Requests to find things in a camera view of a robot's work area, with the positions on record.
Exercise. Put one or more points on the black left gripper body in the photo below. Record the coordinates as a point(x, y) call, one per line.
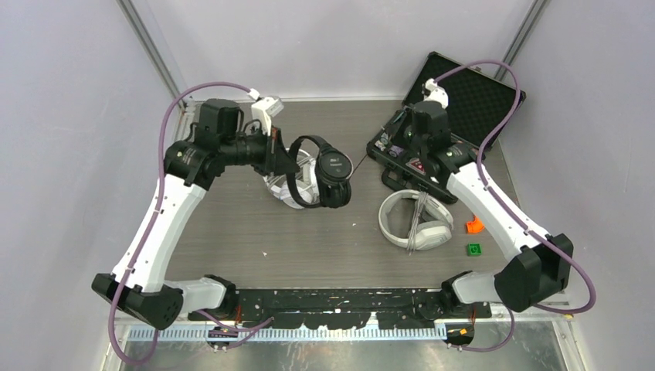
point(255, 150)

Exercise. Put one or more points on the large white grey headphones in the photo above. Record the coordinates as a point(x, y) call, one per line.
point(432, 223)

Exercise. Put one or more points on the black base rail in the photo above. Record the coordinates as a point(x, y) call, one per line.
point(340, 309)

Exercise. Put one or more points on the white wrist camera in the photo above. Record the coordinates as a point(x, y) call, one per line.
point(432, 91)
point(264, 108)

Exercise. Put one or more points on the green lego brick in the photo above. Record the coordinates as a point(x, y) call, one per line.
point(474, 249)

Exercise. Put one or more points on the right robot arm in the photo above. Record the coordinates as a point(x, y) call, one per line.
point(538, 262)

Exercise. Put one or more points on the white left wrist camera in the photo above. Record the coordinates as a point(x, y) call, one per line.
point(264, 108)

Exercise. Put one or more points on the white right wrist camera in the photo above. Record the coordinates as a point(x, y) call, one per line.
point(432, 91)

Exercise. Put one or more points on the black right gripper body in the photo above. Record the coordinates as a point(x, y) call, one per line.
point(417, 140)

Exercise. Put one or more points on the small white headphones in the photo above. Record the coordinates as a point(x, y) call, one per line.
point(306, 182)

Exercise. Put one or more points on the orange curved plastic piece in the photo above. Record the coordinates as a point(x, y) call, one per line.
point(474, 226)

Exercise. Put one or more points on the black headphones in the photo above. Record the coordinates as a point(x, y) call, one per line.
point(333, 170)

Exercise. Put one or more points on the black poker chip case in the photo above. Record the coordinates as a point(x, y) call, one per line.
point(477, 103)

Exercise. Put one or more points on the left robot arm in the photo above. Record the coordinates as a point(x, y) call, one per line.
point(137, 283)

